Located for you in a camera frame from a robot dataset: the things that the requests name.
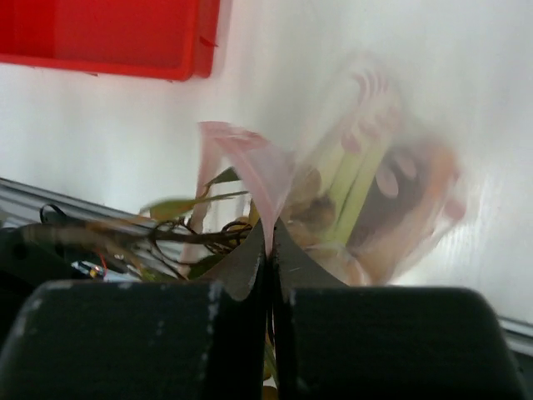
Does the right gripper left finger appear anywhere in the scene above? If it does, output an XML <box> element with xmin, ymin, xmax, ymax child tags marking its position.
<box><xmin>1</xmin><ymin>227</ymin><xmax>266</xmax><ymax>399</ymax></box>

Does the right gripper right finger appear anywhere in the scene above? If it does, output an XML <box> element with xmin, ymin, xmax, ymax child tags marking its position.
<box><xmin>272</xmin><ymin>223</ymin><xmax>529</xmax><ymax>399</ymax></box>

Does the bunch of tan longans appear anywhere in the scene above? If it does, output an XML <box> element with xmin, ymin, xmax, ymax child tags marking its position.
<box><xmin>20</xmin><ymin>166</ymin><xmax>338</xmax><ymax>284</ymax></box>

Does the clear pink-dotted zip bag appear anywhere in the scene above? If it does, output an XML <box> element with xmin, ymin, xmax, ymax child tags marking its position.
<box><xmin>197</xmin><ymin>53</ymin><xmax>467</xmax><ymax>286</ymax></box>

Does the orange purple sweet potato slice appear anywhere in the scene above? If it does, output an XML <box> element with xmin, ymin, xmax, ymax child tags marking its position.
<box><xmin>348</xmin><ymin>142</ymin><xmax>459</xmax><ymax>284</ymax></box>

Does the red plastic tray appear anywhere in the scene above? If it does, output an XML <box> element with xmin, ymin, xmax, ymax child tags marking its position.
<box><xmin>1</xmin><ymin>0</ymin><xmax>221</xmax><ymax>82</ymax></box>

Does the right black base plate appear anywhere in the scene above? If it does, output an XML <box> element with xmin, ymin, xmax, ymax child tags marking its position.
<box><xmin>0</xmin><ymin>203</ymin><xmax>109</xmax><ymax>334</ymax></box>

